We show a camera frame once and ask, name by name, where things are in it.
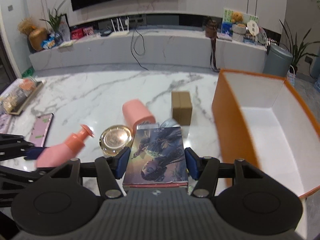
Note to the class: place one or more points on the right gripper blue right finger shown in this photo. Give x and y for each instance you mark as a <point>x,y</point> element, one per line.
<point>192,163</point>

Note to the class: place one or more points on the woven pink basket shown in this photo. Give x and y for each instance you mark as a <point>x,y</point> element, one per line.
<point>291,75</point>

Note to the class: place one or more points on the gold round tin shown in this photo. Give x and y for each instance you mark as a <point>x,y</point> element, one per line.
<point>114,139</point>

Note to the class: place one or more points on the potted green plant left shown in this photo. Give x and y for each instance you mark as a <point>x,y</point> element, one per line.
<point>54,21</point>

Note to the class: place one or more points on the tall green plant right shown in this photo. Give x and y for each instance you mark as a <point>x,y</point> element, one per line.
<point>298,49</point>

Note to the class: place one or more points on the white wifi router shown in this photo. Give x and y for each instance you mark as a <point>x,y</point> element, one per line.
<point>119,26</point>

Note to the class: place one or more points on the red gift box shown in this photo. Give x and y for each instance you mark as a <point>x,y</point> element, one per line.
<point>77,34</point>

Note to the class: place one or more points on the pink phone case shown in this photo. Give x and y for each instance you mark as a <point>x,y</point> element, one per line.
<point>40,129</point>

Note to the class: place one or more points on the grey woven pots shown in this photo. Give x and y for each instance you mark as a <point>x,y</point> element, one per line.
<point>239,31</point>

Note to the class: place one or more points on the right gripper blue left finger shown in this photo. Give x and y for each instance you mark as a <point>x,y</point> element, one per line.
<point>120,162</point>

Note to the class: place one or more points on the teddy bear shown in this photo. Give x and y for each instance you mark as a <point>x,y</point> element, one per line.
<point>237,17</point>

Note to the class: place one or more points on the grey pedal trash bin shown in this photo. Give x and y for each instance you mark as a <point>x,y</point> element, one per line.
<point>278,61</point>

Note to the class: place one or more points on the round paper fan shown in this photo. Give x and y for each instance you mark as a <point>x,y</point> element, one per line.
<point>253,29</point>

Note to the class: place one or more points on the brown leather bag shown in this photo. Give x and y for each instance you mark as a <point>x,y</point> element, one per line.
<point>211,28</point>

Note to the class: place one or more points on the orange storage box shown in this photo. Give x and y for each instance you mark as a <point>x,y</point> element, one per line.
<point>262,119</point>

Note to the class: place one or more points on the pink pump bottle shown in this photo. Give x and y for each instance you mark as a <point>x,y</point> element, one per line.
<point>55,156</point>

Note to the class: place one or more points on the pink cylindrical cup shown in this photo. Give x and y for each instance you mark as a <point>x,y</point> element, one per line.
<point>136,113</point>

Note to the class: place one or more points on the brown cardboard box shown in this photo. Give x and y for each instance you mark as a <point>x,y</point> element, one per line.
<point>181,107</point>

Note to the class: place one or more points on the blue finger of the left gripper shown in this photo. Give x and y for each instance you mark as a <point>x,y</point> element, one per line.
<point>33,153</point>

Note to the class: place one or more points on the golden vase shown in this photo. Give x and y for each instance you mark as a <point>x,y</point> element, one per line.
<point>36,37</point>

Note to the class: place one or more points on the tray of snacks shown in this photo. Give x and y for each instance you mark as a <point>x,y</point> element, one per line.
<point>19,95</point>

